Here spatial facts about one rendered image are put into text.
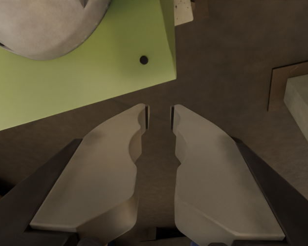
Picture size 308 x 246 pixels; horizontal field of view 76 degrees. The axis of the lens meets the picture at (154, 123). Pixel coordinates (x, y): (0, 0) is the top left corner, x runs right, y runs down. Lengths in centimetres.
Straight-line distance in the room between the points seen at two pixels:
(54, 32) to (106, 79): 7
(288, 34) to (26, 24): 62
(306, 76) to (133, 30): 64
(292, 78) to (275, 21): 20
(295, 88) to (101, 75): 62
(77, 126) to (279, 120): 84
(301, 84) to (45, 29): 68
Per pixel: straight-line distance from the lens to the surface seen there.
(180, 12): 47
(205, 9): 58
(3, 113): 32
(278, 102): 84
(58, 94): 26
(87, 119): 89
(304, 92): 73
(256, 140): 100
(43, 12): 22
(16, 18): 23
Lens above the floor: 57
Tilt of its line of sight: 43 degrees down
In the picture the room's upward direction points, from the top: 176 degrees counter-clockwise
